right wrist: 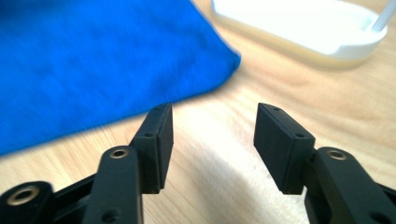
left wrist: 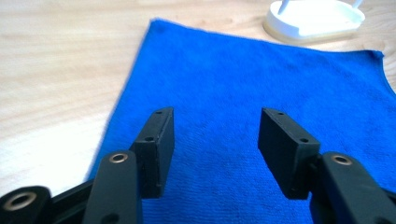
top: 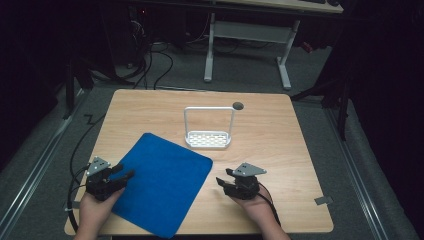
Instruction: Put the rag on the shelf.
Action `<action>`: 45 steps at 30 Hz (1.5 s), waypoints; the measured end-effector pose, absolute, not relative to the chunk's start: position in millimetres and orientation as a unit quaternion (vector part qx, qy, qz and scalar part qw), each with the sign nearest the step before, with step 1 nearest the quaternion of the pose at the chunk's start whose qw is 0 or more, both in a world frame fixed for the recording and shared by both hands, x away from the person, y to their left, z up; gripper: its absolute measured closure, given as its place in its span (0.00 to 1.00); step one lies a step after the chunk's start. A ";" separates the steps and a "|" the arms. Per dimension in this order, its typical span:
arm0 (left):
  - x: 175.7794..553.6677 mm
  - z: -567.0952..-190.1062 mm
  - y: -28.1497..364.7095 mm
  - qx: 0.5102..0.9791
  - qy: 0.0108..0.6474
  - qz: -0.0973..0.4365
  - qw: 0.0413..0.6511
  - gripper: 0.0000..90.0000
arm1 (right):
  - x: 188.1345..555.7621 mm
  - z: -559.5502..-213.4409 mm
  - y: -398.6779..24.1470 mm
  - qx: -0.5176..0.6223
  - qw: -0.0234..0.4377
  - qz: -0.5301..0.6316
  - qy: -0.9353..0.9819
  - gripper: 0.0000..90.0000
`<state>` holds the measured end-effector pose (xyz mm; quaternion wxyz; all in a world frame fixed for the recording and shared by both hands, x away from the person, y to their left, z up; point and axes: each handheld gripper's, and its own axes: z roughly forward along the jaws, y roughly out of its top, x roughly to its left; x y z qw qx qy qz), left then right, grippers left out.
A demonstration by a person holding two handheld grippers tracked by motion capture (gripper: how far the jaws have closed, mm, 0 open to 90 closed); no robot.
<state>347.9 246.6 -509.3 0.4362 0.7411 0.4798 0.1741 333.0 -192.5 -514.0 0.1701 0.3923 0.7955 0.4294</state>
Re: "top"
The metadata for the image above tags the white rack with handle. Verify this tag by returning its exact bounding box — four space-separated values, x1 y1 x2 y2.
183 106 236 150

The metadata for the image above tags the black metal stand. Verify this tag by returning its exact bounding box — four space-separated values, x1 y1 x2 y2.
61 49 95 120
290 66 355 142

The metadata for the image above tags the bundle of black floor cables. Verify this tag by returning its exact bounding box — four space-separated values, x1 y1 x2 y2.
89 19 175 91

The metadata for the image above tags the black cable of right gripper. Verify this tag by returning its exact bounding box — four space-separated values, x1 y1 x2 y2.
257 181 282 227

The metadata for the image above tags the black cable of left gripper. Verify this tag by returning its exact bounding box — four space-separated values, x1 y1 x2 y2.
66 113 107 233

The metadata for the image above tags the grey tape piece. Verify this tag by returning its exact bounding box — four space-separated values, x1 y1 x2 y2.
314 195 334 206

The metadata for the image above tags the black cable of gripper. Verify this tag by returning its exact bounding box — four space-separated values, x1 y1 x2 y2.
66 113 107 233
257 181 282 227

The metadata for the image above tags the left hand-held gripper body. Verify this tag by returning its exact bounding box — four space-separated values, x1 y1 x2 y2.
85 156 126 202

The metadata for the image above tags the blue cloth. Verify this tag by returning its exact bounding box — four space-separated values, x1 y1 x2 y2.
110 132 214 239

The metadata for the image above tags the white-legged desk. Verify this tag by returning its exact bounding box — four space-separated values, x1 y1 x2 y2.
203 0 344 91

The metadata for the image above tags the person's right hand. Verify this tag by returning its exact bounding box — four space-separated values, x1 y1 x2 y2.
229 183 278 228

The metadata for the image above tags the wooden table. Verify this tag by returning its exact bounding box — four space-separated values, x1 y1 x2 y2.
63 88 335 236

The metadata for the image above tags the person's left hand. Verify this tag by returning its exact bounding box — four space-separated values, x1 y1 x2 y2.
78 188 125 231

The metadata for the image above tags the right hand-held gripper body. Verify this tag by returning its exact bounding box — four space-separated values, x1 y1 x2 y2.
222 162 268 201

